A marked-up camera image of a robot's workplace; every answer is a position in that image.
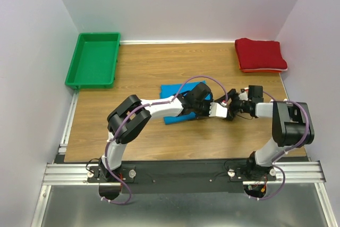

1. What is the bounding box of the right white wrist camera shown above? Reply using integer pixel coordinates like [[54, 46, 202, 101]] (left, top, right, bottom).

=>
[[239, 88, 249, 100]]

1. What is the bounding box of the aluminium frame rail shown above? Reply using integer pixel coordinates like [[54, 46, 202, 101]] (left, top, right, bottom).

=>
[[42, 162, 326, 186]]

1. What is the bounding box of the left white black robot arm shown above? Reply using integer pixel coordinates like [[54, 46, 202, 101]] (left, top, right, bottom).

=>
[[99, 82, 213, 182]]

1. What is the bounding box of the green plastic tray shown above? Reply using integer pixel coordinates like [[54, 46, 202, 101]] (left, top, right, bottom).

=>
[[65, 32, 121, 90]]

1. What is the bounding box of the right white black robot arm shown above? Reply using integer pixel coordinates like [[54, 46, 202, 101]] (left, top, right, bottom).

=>
[[209, 85, 315, 180]]

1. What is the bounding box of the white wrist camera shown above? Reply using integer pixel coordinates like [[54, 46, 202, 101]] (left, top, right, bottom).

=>
[[209, 102, 228, 119], [239, 88, 249, 100]]

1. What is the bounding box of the blue t shirt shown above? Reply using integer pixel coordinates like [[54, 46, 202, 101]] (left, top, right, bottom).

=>
[[160, 80, 209, 125]]

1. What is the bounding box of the folded red t shirt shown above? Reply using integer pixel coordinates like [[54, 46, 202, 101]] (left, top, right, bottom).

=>
[[234, 38, 283, 58]]

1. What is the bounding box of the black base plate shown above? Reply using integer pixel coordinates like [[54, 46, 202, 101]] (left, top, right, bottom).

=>
[[86, 158, 276, 199]]

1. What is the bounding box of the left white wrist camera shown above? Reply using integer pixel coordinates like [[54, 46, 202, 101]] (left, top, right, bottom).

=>
[[209, 102, 228, 119]]

